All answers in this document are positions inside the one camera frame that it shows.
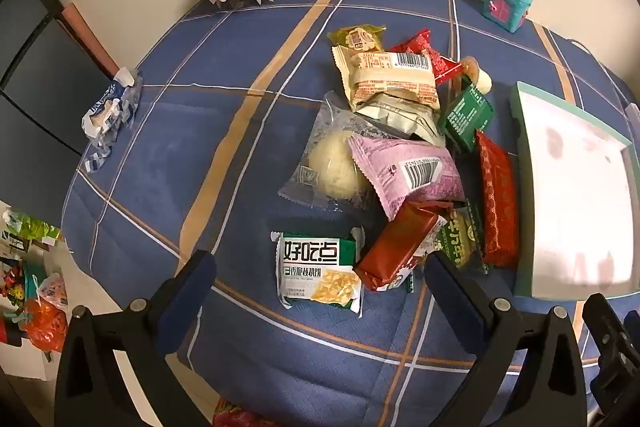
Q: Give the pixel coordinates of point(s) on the dark green snack packet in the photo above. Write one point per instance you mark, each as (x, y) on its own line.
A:
(465, 114)

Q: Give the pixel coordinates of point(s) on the green white cracker packet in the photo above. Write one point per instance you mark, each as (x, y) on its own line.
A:
(310, 267)

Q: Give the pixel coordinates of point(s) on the beige barcode snack packet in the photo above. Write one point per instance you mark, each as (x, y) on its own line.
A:
(385, 82)

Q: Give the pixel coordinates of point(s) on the teal toy house box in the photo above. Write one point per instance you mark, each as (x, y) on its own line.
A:
(505, 2)

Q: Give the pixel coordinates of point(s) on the orange plastic bag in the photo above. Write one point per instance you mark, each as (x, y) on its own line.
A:
(45, 324)

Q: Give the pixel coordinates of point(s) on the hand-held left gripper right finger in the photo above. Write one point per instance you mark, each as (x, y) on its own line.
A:
(445, 277)

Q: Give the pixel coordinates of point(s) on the blue white crumpled wrapper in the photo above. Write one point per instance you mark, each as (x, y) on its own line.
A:
(107, 107)

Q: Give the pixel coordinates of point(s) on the small green striped packet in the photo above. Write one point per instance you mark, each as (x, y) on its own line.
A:
(457, 239)

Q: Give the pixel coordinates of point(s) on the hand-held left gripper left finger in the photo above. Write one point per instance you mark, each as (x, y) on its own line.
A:
(195, 277)

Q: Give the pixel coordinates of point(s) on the green white bag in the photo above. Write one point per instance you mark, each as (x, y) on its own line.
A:
(30, 227)

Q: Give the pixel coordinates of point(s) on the black cabinet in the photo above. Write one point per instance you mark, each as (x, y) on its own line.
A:
(35, 107)

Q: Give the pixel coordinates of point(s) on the clear bun packet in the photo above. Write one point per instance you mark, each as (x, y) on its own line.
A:
(330, 162)

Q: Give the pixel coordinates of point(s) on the yellow bread packet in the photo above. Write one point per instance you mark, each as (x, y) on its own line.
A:
(357, 38)

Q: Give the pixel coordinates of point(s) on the olive beige snack wrapper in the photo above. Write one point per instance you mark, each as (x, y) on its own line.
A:
(395, 117)

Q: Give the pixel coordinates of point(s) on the red gold patterned packet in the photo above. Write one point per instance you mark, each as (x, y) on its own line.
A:
(497, 202)

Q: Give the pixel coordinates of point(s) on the pale yellow jelly cup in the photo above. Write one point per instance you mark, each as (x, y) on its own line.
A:
(481, 79)

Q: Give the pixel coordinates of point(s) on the pink snack packet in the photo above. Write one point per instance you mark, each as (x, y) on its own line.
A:
(395, 177)

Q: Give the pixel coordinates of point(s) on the blue plaid blanket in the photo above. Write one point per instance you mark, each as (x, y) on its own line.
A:
(200, 132)

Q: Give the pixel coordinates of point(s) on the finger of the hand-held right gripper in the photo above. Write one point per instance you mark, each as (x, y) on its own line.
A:
(612, 357)

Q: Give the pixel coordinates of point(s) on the small red snack packet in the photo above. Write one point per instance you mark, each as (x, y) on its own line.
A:
(425, 49)

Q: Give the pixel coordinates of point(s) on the white tray with green rim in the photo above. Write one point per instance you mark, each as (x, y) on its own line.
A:
(575, 187)

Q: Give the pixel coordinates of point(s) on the brown red snack packet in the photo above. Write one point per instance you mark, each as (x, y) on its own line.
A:
(395, 247)

